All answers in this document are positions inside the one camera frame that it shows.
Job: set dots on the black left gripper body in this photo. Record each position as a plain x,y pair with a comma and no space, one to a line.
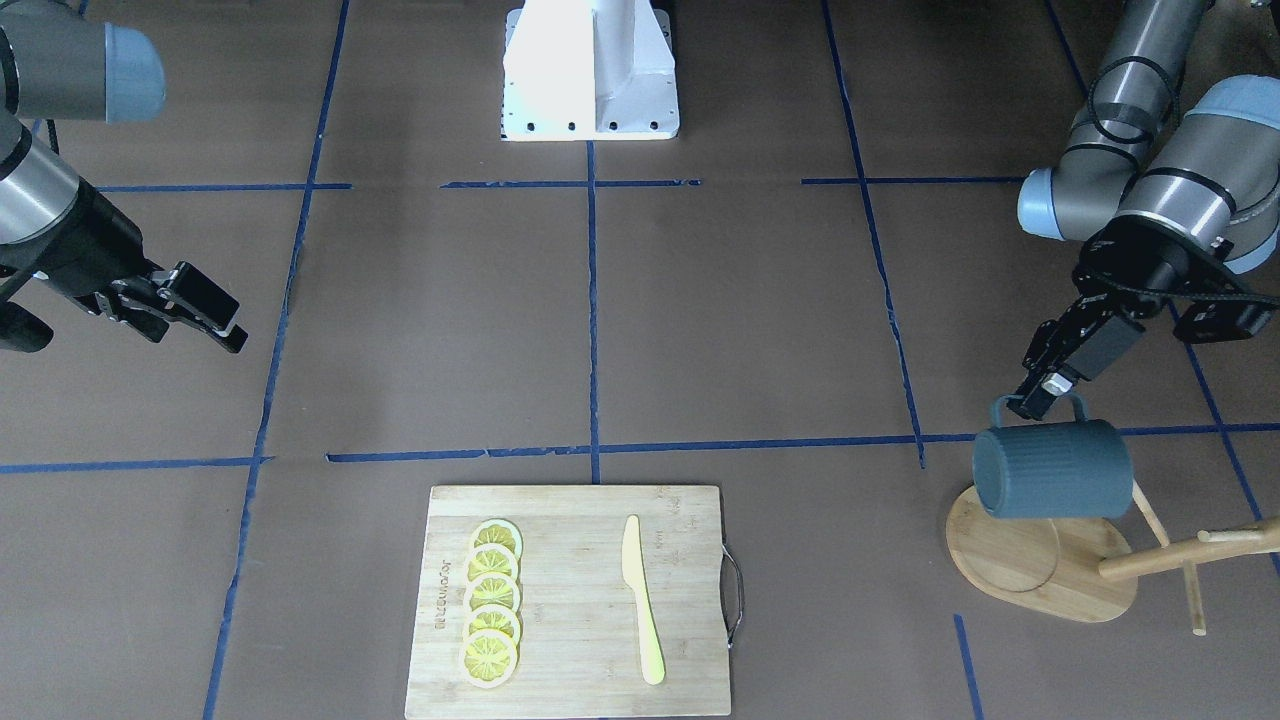
1158,277

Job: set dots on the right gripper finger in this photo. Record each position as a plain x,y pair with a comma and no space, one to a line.
21,331
150,302

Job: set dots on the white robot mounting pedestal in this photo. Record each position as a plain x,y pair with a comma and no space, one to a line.
577,71

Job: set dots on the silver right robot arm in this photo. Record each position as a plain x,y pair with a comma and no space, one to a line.
58,65

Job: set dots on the blue ribbed mug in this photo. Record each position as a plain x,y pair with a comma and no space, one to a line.
1075,469

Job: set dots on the wooden cup storage rack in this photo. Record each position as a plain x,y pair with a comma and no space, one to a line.
1082,569

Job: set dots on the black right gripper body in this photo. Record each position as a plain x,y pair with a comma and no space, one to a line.
88,243

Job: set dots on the yellow plastic knife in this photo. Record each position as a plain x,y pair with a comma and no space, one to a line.
652,663

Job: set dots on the wooden cutting board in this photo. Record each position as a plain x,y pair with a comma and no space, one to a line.
578,653

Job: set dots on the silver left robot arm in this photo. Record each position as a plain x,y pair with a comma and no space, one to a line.
1169,205

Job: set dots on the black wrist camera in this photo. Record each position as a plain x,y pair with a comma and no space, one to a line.
1215,321

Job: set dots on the lemon slice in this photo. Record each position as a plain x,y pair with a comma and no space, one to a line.
489,658
497,617
493,588
489,558

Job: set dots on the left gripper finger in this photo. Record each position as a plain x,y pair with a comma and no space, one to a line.
1058,346
1035,396

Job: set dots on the lemon slice nearest rack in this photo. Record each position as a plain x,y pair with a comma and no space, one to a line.
499,531

